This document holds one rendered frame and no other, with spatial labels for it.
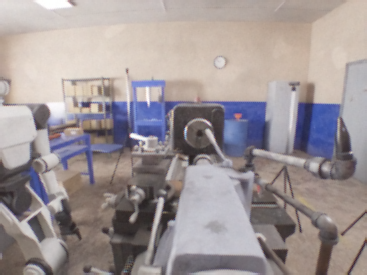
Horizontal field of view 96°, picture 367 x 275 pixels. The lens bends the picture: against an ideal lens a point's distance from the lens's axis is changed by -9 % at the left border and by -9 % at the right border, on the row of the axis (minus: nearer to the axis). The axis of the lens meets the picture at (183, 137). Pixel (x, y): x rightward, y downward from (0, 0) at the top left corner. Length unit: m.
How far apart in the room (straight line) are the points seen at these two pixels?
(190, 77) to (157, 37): 1.37
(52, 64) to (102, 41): 1.69
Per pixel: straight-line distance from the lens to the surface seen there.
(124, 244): 0.90
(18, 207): 1.08
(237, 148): 4.58
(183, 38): 5.30
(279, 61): 5.61
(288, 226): 0.93
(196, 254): 0.31
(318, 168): 0.43
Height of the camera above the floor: 1.38
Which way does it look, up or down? 12 degrees down
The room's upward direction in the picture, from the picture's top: straight up
